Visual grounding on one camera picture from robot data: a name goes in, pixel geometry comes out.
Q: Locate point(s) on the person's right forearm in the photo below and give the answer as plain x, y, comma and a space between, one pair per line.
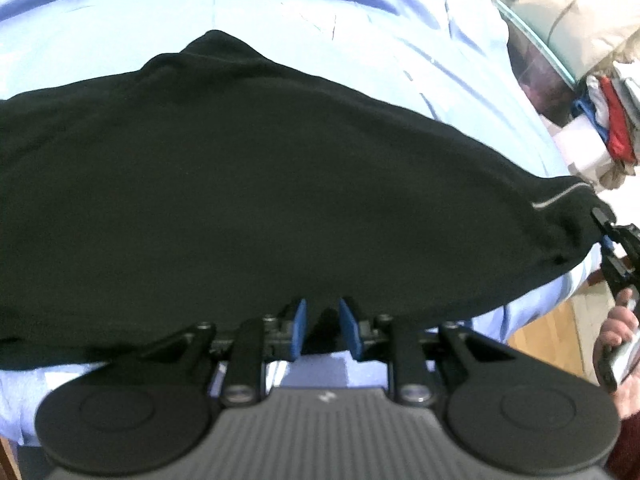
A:
627, 450

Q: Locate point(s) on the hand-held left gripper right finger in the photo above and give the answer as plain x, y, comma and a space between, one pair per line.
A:
350, 331

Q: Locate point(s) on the blue printed bed sheet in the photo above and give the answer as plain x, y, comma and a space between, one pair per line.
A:
350, 30

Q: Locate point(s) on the white box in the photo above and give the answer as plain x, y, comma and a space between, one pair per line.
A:
580, 145

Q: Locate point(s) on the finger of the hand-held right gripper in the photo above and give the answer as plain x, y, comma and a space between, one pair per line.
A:
611, 260
603, 220

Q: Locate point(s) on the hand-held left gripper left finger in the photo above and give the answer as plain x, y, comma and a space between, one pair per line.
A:
299, 321

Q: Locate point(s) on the pile of clothes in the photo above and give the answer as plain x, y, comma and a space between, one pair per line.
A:
612, 115

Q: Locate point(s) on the beige bag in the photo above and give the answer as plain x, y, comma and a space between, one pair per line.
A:
575, 10

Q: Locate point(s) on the black pants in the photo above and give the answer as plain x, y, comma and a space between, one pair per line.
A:
240, 200

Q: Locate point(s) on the glass top table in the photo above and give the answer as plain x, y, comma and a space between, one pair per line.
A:
542, 55

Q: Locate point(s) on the person's right hand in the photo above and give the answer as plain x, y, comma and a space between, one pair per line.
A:
612, 322

